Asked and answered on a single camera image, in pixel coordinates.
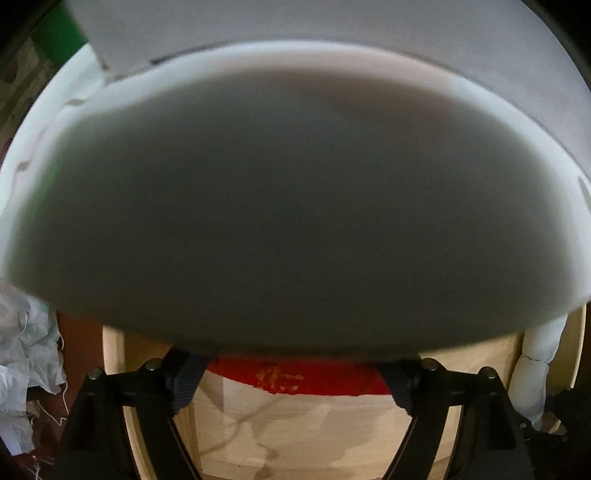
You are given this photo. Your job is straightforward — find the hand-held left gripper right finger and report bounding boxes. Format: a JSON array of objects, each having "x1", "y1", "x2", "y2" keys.
[{"x1": 376, "y1": 357, "x2": 539, "y2": 480}]

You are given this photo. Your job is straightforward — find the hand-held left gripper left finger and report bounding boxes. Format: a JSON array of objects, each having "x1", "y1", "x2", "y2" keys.
[{"x1": 55, "y1": 347, "x2": 208, "y2": 480}]

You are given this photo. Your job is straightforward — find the red underwear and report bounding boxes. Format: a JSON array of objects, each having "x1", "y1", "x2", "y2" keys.
[{"x1": 206, "y1": 355, "x2": 391, "y2": 398}]

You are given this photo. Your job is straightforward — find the wooden drawer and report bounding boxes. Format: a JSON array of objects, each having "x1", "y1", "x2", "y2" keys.
[{"x1": 102, "y1": 323, "x2": 587, "y2": 480}]

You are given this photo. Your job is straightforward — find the cream rolled sock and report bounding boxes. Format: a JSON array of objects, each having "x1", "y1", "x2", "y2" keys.
[{"x1": 510, "y1": 314, "x2": 568, "y2": 425}]

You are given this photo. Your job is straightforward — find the white crumpled cloth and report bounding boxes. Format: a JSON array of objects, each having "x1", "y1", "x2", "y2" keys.
[{"x1": 0, "y1": 281, "x2": 68, "y2": 457}]

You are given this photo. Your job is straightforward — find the green foam mat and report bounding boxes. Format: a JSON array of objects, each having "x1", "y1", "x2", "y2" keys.
[{"x1": 34, "y1": 0, "x2": 90, "y2": 61}]

